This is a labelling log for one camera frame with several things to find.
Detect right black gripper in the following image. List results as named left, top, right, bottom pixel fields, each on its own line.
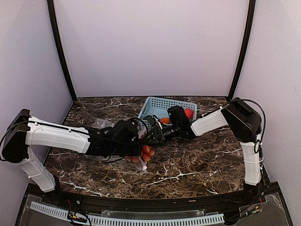
left=143, top=122, right=181, bottom=145

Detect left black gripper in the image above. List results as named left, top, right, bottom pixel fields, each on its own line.
left=110, top=138, right=143, bottom=156

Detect red cherry bunch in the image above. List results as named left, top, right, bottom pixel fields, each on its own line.
left=125, top=145, right=155, bottom=163

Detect orange persimmon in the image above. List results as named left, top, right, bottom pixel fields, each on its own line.
left=159, top=117, right=170, bottom=124

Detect light blue plastic basket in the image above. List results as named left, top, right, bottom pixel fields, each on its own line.
left=138, top=97, right=197, bottom=120

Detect red apple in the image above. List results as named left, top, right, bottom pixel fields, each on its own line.
left=184, top=108, right=193, bottom=120

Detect clear zip top bag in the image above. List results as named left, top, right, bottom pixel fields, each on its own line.
left=92, top=118, right=149, bottom=171

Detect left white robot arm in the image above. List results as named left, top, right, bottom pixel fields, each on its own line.
left=0, top=109, right=143, bottom=205

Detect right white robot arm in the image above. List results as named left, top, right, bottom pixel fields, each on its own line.
left=143, top=98, right=266, bottom=204

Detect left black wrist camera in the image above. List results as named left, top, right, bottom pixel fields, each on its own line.
left=111, top=120, right=138, bottom=142

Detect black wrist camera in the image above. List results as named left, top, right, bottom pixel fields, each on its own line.
left=111, top=120, right=138, bottom=142
left=167, top=105, right=190, bottom=126

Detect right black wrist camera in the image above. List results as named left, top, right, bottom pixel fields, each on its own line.
left=167, top=105, right=190, bottom=126

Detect white slotted cable duct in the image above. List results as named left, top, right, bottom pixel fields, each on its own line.
left=30, top=201, right=225, bottom=226

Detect black front rail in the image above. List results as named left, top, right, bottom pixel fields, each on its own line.
left=36, top=189, right=266, bottom=213

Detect right black frame post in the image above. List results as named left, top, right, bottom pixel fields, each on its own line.
left=227, top=0, right=256, bottom=100

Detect black frame post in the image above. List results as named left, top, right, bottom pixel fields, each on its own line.
left=47, top=0, right=77, bottom=102
left=227, top=0, right=256, bottom=100

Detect left black frame post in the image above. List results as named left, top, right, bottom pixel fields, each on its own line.
left=47, top=0, right=77, bottom=102

